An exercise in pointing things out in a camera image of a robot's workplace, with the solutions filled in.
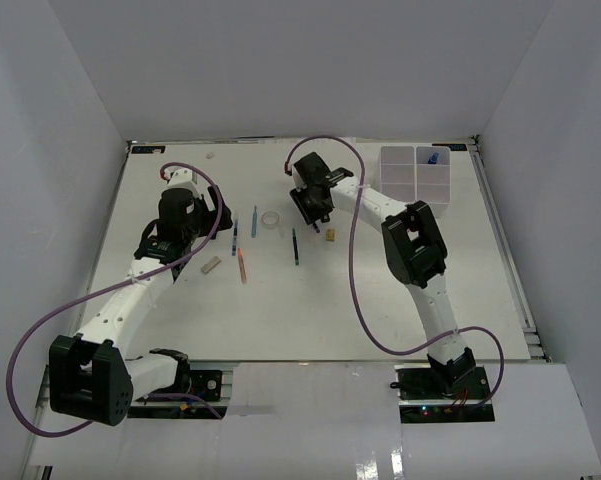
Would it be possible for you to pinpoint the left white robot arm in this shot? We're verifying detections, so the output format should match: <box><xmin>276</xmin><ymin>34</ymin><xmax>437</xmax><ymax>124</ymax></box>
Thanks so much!
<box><xmin>49</xmin><ymin>185</ymin><xmax>232</xmax><ymax>426</ymax></box>

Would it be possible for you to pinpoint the clear tape roll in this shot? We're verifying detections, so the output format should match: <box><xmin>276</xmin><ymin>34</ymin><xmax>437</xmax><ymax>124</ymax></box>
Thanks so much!
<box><xmin>261</xmin><ymin>211</ymin><xmax>280</xmax><ymax>229</ymax></box>

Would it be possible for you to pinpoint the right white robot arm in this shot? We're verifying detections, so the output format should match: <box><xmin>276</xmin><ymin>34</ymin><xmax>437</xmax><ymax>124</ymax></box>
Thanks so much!
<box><xmin>284</xmin><ymin>152</ymin><xmax>476</xmax><ymax>399</ymax></box>

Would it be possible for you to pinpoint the green pen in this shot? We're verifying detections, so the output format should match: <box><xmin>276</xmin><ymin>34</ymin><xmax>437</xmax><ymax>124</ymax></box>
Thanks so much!
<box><xmin>291</xmin><ymin>227</ymin><xmax>300</xmax><ymax>266</ymax></box>

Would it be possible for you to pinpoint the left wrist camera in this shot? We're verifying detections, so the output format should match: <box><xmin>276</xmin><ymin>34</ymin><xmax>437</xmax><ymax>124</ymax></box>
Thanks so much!
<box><xmin>162</xmin><ymin>168</ymin><xmax>199</xmax><ymax>196</ymax></box>

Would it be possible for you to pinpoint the white compartment organizer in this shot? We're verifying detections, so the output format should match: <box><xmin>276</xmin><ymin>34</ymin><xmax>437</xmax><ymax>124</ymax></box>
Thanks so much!
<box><xmin>376</xmin><ymin>146</ymin><xmax>451</xmax><ymax>218</ymax></box>

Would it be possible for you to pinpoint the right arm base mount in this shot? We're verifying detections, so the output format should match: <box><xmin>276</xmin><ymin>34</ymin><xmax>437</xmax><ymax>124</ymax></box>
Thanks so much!
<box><xmin>389</xmin><ymin>367</ymin><xmax>495</xmax><ymax>424</ymax></box>

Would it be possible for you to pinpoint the light blue pen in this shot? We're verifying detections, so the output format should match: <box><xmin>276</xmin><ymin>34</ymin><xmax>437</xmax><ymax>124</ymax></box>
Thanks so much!
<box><xmin>251</xmin><ymin>205</ymin><xmax>258</xmax><ymax>238</ymax></box>

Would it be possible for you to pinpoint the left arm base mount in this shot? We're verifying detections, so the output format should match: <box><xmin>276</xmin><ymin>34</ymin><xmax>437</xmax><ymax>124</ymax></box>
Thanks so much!
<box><xmin>128</xmin><ymin>368</ymin><xmax>233</xmax><ymax>420</ymax></box>

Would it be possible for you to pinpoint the orange pen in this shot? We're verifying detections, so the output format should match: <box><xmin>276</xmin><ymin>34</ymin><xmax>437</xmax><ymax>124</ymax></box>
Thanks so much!
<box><xmin>237</xmin><ymin>248</ymin><xmax>247</xmax><ymax>284</ymax></box>

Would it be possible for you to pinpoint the blue dark pen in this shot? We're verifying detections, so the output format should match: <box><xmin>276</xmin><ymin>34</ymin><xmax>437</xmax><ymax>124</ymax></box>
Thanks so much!
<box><xmin>231</xmin><ymin>218</ymin><xmax>239</xmax><ymax>257</ymax></box>

